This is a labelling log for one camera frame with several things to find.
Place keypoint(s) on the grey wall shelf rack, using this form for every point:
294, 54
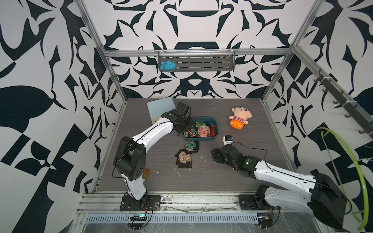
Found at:
199, 60

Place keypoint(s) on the teal plastic storage box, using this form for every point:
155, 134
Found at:
192, 135

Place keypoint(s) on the pink label black tea bag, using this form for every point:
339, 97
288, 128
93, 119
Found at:
204, 131

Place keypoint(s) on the yellow label black tea bag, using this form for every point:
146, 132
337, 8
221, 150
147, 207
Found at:
184, 160

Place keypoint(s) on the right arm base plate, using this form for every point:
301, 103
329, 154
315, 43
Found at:
253, 202

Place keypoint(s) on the red tea bag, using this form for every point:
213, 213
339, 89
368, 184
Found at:
212, 131

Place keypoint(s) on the black wall hook rail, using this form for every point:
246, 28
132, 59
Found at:
344, 100

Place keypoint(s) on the pink baby plush doll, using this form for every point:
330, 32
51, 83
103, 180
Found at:
240, 117

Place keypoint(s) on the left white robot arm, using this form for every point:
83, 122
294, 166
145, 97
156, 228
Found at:
130, 158

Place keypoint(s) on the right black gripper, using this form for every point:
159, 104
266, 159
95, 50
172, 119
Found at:
215, 153

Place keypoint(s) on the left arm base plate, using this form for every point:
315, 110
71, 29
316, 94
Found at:
128, 203

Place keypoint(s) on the brown white plush dog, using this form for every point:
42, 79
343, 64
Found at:
145, 174

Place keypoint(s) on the cyan crumpled cloth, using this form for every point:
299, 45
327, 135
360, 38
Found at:
167, 66

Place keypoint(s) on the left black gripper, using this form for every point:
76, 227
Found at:
189, 124

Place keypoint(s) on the green hoop tube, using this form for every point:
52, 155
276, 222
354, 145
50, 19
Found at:
347, 170

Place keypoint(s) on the light blue drawer box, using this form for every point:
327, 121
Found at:
158, 107

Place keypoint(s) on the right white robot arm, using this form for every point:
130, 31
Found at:
315, 195

